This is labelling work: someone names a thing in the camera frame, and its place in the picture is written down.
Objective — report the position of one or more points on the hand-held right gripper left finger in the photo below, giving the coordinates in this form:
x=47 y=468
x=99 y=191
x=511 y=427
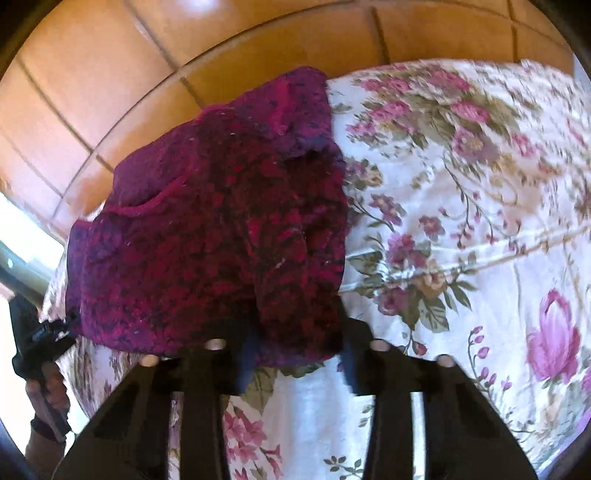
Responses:
x=242 y=369

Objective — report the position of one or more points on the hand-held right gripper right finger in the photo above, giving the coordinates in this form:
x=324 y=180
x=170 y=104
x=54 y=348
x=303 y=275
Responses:
x=353 y=369

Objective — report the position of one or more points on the maroon knitted garment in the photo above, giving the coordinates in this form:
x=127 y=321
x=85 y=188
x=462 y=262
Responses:
x=207 y=230

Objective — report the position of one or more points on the person's left forearm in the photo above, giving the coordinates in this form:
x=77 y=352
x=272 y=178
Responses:
x=44 y=457

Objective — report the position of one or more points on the person's left hand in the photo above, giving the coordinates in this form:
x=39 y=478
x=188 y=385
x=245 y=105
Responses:
x=61 y=392

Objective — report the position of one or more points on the floral bedspread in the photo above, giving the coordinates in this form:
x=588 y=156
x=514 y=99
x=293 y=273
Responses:
x=461 y=230

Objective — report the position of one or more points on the window frame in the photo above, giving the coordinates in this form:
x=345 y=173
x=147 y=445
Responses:
x=23 y=272

